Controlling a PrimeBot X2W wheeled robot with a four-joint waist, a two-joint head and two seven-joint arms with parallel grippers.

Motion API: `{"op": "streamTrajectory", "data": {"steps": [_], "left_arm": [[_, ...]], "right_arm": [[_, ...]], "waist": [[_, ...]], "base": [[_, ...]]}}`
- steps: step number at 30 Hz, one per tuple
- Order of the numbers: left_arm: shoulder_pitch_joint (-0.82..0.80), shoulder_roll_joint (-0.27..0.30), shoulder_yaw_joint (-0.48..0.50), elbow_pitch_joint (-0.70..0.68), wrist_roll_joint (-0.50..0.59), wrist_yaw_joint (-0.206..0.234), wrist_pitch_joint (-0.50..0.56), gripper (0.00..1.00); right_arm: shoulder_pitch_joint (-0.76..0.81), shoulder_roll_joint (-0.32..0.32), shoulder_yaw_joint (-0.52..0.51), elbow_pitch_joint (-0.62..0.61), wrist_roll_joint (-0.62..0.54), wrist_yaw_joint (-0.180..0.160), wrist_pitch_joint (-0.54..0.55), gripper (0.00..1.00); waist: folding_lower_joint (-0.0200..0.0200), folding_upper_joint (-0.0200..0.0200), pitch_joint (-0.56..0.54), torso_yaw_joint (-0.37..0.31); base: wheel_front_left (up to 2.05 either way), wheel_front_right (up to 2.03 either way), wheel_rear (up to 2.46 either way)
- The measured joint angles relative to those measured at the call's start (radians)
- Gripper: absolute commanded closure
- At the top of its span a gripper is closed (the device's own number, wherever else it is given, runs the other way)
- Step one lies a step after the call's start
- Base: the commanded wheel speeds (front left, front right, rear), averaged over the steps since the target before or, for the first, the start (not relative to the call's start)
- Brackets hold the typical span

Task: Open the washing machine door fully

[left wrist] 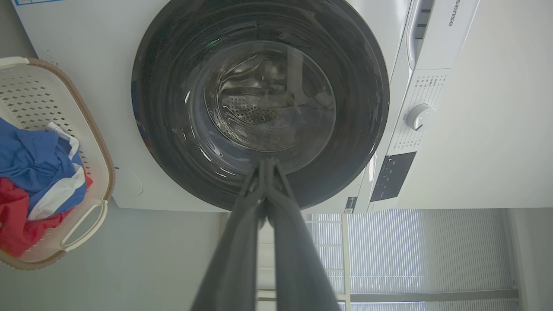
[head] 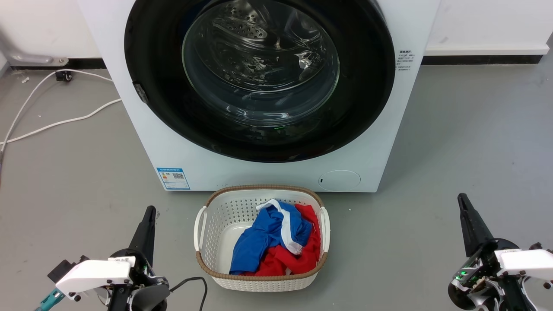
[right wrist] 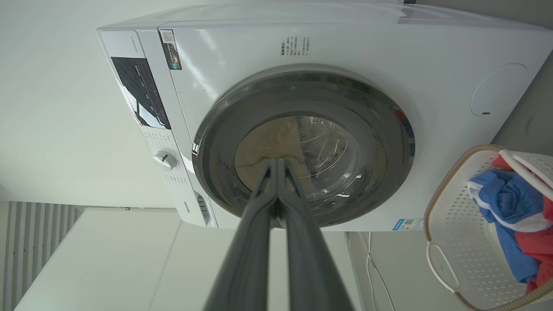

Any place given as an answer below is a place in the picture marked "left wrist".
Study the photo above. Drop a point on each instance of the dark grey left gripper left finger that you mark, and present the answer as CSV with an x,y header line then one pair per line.
x,y
235,259

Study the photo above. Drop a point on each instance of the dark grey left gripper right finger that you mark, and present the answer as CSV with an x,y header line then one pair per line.
x,y
298,259

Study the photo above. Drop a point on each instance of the round dark glass washer door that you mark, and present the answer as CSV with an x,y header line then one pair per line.
x,y
181,99

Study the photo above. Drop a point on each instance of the white front-load washing machine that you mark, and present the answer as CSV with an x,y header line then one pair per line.
x,y
440,142

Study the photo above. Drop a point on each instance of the white window blind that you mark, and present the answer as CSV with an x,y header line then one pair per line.
x,y
414,255

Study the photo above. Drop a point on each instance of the white washer control knob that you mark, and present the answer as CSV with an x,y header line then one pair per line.
x,y
418,116

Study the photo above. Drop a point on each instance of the blue and white garment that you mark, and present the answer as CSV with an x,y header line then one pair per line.
x,y
39,164

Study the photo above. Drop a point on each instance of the red garment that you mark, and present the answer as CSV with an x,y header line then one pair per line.
x,y
15,220

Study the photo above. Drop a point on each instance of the beige perforated laundry basket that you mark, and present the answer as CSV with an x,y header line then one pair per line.
x,y
39,90

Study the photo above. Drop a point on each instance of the white detergent drawer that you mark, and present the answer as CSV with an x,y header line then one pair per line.
x,y
421,26

